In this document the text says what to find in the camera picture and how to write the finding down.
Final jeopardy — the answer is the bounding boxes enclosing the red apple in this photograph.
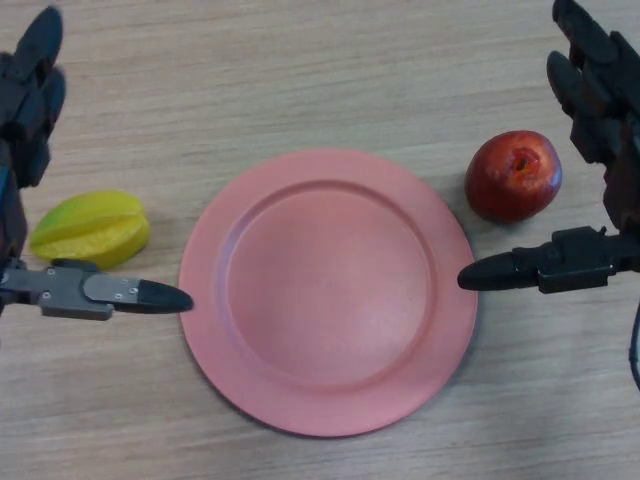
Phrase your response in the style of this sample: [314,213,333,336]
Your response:
[464,130,563,225]

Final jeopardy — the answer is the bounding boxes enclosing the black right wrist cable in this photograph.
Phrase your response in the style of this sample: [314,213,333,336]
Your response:
[628,298,640,392]

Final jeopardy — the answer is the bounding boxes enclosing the pink round plate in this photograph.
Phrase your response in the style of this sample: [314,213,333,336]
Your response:
[178,148,479,439]

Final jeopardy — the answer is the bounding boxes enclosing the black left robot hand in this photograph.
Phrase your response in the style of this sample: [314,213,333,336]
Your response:
[0,5,195,331]

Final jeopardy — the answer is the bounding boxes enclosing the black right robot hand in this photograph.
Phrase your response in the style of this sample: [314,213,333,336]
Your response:
[457,0,640,296]

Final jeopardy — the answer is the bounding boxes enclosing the yellow starfruit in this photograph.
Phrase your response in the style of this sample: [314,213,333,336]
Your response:
[29,188,152,271]

